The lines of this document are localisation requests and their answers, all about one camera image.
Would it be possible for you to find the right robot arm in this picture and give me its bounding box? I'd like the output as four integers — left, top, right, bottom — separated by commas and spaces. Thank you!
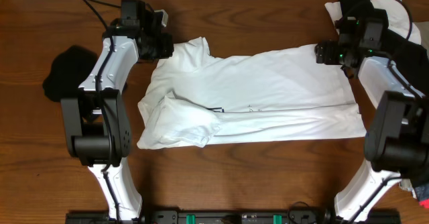
314, 40, 428, 223

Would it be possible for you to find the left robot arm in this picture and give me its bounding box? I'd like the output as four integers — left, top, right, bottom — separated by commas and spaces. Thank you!
61, 33, 174, 223

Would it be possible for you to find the white robot print t-shirt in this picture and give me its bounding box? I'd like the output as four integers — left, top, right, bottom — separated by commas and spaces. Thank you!
137, 38, 365, 150

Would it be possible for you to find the white t-shirt in pile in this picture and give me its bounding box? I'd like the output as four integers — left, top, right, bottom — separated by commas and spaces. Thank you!
324, 0, 409, 38

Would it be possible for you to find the folded black garment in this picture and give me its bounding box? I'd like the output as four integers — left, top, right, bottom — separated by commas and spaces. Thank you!
42, 45, 98, 102

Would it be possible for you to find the black t-shirt in pile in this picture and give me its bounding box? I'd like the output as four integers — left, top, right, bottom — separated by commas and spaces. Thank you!
338, 0, 428, 95

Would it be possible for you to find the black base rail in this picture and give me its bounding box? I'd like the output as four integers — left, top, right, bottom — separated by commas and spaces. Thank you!
65, 205, 402, 224

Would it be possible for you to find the red object at edge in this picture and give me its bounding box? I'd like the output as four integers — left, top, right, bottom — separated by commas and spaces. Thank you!
418, 199, 429, 209

